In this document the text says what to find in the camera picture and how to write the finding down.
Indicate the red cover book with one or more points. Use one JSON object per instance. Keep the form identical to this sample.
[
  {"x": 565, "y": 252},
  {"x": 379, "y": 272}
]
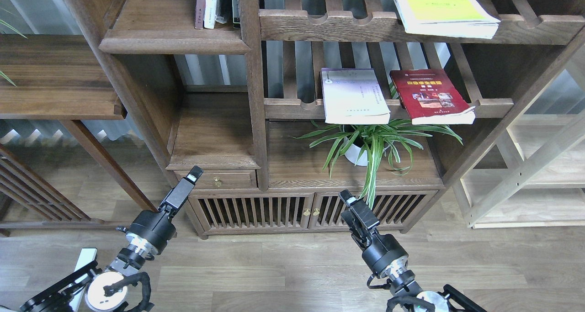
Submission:
[{"x": 430, "y": 98}]

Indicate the yellow green book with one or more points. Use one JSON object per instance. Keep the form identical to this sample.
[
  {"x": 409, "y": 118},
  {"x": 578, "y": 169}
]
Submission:
[{"x": 447, "y": 18}]

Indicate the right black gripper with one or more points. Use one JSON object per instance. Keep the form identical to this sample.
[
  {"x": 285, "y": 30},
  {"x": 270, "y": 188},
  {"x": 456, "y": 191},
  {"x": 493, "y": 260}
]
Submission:
[{"x": 383, "y": 254}]

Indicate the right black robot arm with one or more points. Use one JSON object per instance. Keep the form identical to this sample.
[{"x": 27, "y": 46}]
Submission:
[{"x": 412, "y": 298}]

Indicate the dark brown upright book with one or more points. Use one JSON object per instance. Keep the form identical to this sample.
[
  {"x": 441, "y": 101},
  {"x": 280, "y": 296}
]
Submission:
[{"x": 199, "y": 14}]

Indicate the dark green upright book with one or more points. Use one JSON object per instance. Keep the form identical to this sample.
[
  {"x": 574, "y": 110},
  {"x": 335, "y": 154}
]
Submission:
[{"x": 235, "y": 14}]

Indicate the brass drawer knob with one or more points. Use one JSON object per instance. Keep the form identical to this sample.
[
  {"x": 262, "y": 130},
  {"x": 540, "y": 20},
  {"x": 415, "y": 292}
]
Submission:
[{"x": 217, "y": 182}]

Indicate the white upright book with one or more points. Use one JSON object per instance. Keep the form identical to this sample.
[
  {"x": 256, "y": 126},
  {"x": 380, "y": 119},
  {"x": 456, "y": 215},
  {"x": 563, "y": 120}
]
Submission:
[{"x": 210, "y": 14}]

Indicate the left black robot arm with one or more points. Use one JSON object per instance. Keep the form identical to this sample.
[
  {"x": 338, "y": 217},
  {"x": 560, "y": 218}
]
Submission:
[{"x": 106, "y": 290}]

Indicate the dark wooden bookshelf cabinet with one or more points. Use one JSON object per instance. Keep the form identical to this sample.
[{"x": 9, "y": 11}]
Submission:
[{"x": 233, "y": 100}]

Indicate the white purple book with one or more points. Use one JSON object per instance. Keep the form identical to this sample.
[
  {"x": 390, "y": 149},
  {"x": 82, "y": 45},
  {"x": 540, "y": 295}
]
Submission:
[{"x": 353, "y": 96}]

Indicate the green spider plant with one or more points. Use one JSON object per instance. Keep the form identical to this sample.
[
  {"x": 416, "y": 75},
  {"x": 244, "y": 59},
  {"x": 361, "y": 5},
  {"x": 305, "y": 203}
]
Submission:
[{"x": 393, "y": 139}]

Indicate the white plant pot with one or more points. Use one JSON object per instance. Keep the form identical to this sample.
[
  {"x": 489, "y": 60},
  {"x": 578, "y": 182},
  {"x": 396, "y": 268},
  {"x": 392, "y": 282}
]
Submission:
[{"x": 353, "y": 153}]

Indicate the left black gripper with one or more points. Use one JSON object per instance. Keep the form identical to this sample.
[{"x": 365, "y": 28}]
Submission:
[{"x": 150, "y": 232}]

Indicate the light wooden shelf rack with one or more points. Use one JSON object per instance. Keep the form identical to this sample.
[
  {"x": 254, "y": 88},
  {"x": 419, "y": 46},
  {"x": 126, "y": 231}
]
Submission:
[{"x": 542, "y": 183}]

